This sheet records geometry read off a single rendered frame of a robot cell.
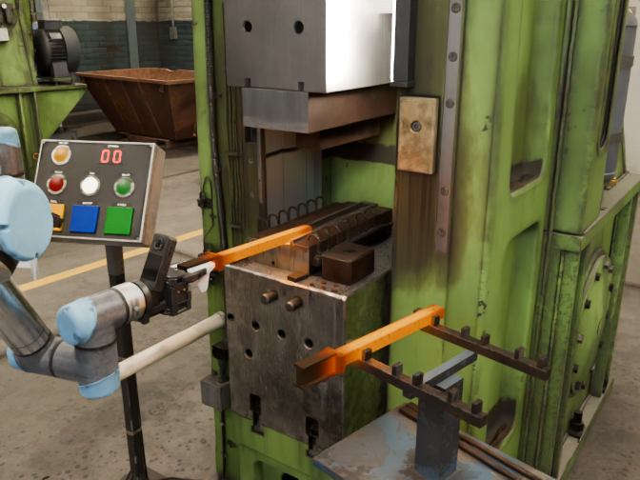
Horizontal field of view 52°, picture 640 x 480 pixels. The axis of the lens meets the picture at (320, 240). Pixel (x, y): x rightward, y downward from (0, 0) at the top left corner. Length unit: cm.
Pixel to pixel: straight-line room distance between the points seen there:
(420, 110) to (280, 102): 33
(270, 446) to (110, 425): 106
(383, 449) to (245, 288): 55
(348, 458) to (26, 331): 67
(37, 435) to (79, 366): 157
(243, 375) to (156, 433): 94
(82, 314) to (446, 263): 83
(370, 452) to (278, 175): 85
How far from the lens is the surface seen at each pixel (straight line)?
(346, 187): 209
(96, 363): 128
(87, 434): 279
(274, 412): 182
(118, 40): 1105
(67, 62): 695
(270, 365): 175
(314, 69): 151
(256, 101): 163
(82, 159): 195
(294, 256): 165
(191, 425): 274
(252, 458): 198
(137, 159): 187
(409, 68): 151
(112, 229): 184
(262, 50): 160
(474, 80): 149
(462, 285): 160
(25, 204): 101
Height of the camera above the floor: 153
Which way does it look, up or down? 19 degrees down
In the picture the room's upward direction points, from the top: straight up
